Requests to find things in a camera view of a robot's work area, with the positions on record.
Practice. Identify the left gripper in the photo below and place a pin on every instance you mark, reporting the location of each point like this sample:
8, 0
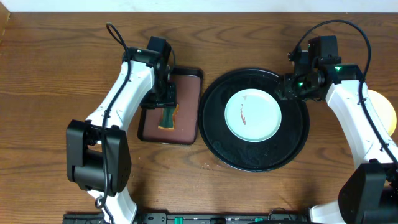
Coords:
158, 104

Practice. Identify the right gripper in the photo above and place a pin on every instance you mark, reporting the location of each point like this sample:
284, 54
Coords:
288, 92

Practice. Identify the green and orange sponge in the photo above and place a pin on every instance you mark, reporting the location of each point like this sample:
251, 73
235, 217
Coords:
168, 118

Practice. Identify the light blue plate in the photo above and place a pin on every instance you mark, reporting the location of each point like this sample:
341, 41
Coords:
253, 115

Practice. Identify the yellow plate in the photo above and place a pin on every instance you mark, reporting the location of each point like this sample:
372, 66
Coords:
384, 110

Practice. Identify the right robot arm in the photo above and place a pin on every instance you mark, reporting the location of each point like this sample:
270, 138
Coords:
370, 194

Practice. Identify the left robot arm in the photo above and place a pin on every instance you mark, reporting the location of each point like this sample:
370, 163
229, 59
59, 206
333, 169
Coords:
98, 157

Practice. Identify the black rectangular water tray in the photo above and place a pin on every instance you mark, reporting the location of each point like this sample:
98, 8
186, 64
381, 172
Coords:
189, 83

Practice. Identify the round black tray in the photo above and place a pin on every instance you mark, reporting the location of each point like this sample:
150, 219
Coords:
262, 156

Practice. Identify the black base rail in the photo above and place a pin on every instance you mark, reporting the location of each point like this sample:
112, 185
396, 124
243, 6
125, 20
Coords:
163, 218

